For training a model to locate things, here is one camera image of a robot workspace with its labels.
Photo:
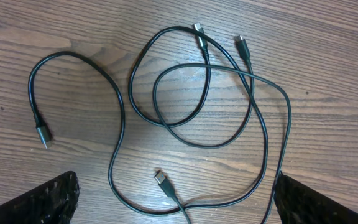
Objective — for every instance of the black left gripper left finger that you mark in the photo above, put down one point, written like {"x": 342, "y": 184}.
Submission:
{"x": 52, "y": 202}

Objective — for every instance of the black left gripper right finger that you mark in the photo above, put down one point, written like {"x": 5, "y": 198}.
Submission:
{"x": 299, "y": 204}

